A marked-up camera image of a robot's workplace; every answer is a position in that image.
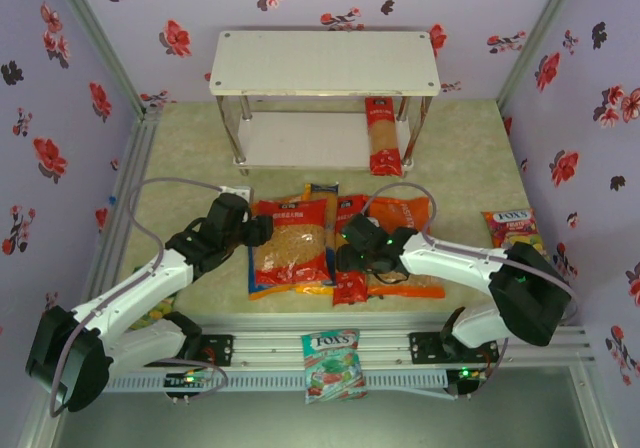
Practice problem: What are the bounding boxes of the red spaghetti bag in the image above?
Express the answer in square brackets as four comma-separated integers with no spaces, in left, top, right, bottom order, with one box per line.
[363,96,404,177]
[331,194,371,309]

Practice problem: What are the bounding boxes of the orange macaroni bag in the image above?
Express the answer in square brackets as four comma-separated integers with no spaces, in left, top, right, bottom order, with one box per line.
[366,196,447,300]

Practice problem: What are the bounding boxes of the blue spaghetti bag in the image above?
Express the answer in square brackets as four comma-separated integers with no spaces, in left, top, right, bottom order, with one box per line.
[303,182,341,289]

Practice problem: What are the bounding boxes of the white two-tier shelf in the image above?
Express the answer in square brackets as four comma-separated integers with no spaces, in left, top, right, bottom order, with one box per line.
[208,30,442,177]

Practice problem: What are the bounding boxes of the large red macaroni bag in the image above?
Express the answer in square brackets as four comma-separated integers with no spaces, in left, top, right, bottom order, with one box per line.
[248,198,335,299]

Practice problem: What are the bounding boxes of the green marbled table mat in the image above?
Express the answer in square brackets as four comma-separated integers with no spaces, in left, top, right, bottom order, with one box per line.
[82,98,569,319]

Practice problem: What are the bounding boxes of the green Fox's candy bag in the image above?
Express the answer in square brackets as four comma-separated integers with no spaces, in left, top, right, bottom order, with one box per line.
[301,328,369,405]

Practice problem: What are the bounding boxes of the green yellow candy bag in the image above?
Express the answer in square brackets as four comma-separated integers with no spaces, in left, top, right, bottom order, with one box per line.
[124,291,180,333]

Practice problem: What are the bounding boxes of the Fox's fruits candy bag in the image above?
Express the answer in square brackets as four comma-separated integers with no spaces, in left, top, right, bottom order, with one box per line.
[481,208,550,265]

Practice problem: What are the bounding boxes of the left arm grey cable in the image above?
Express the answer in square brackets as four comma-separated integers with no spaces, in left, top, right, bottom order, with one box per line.
[47,176,251,419]

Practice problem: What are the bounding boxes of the aluminium side rail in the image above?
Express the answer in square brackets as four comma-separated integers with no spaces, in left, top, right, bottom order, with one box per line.
[82,107,164,319]

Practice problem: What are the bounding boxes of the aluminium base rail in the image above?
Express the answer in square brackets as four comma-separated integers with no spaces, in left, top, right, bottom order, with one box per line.
[107,312,599,377]

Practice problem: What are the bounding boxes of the white slotted cable tray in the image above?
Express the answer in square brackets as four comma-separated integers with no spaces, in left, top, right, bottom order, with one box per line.
[107,371,450,395]

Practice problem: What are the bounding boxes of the aluminium frame post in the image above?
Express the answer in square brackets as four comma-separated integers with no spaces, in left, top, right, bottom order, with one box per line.
[496,0,586,114]
[47,0,151,119]

